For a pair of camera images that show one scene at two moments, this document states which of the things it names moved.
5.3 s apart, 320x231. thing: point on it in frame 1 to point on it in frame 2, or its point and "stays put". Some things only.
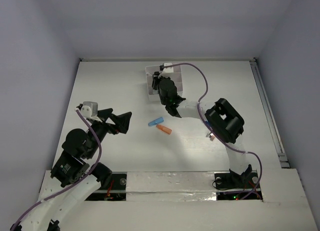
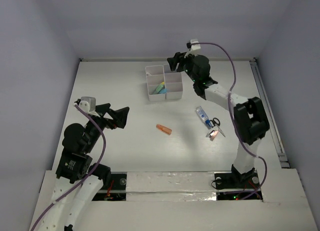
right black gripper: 157,79 to 179,58
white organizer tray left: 153,94 stays put
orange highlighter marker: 164,129 stays put
